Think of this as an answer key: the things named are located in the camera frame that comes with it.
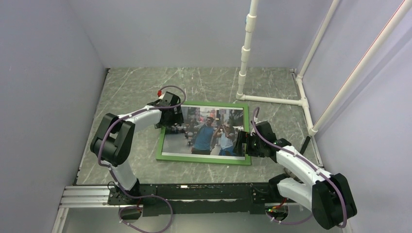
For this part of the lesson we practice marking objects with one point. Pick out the black handled hammer tool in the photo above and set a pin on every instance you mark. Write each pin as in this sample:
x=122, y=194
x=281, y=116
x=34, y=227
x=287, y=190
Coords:
x=305, y=145

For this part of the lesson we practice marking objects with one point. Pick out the wooden picture frame green inlay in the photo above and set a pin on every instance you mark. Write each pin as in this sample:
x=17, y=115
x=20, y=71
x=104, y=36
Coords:
x=206, y=160

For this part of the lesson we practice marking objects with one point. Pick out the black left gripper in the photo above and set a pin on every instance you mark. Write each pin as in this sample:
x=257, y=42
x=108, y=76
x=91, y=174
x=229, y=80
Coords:
x=178, y=120

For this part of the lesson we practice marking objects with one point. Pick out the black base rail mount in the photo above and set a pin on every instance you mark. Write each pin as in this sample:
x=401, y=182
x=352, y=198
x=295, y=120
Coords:
x=203, y=198

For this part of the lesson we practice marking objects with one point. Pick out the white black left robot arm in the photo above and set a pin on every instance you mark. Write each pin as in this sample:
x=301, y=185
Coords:
x=113, y=139

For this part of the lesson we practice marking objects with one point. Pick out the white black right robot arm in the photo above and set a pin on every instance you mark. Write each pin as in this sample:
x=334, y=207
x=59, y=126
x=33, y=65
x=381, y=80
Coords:
x=326, y=195

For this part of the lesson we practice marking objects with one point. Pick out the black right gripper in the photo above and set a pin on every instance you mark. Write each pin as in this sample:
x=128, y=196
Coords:
x=245, y=137

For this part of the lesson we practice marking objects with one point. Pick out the printed photo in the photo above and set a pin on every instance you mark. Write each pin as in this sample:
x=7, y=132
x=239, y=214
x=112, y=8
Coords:
x=206, y=132

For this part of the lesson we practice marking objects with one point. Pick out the aluminium extrusion rail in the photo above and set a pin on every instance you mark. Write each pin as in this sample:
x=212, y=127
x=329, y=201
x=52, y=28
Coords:
x=79, y=196

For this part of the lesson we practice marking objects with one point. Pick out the white pvc pipe stand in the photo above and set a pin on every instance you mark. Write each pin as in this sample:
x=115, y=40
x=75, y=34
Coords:
x=328, y=44

